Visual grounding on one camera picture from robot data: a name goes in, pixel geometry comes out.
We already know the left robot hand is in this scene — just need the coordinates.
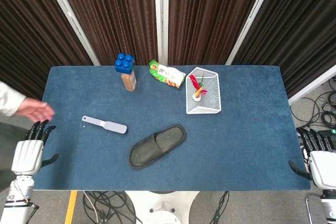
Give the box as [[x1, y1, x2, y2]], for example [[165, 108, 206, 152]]
[[11, 119, 59, 176]]

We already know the person's bare hand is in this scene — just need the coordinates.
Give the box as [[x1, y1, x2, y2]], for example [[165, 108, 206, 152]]
[[15, 97, 55, 123]]

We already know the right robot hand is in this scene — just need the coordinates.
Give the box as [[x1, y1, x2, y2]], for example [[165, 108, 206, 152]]
[[288, 127, 336, 189]]

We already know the grey brush tool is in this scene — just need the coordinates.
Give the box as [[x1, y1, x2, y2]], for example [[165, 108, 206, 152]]
[[81, 115, 128, 135]]

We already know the black slipper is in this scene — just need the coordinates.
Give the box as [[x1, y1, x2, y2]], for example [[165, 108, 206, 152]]
[[128, 124, 187, 170]]

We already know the person's forearm white sleeve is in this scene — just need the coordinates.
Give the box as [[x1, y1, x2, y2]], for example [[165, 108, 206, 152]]
[[0, 81, 27, 116]]

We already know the yellow floor tape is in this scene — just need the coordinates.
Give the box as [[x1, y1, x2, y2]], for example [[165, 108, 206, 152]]
[[64, 190, 79, 224]]

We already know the dark brown pleated curtain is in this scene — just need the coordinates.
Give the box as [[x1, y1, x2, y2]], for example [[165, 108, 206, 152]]
[[0, 0, 95, 100], [167, 0, 270, 66], [232, 0, 336, 99], [53, 0, 159, 66]]

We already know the blue table mat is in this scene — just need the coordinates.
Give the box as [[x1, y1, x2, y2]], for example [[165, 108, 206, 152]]
[[33, 65, 312, 191]]

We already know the brown liquid bottle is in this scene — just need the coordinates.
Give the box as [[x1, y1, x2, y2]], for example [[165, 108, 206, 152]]
[[121, 69, 138, 92]]

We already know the blue toy building block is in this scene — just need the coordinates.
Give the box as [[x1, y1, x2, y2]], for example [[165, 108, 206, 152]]
[[114, 52, 135, 74]]

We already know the green snack bag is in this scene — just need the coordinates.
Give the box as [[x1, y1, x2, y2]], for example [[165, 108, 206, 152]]
[[148, 59, 187, 89]]

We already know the colourful feather shuttlecock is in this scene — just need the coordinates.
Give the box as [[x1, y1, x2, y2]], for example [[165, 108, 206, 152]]
[[189, 73, 208, 102]]

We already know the black floor cable tangle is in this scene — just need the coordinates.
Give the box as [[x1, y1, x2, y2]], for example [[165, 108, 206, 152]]
[[290, 76, 336, 130]]

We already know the white partition frame rail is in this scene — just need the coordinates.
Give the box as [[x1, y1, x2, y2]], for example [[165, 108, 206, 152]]
[[288, 63, 336, 105]]

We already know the black cable bundle under table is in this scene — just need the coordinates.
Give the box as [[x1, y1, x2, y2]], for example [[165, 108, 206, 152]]
[[82, 190, 139, 224]]

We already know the white partition frame post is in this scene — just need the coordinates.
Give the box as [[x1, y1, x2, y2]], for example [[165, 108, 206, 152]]
[[153, 0, 170, 66], [225, 0, 279, 66], [40, 0, 101, 66]]

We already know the white wire mesh basket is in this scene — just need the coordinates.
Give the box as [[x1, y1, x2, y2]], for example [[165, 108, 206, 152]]
[[185, 67, 222, 115]]

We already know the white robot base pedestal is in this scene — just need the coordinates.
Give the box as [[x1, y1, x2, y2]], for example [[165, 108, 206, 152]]
[[124, 190, 200, 224]]

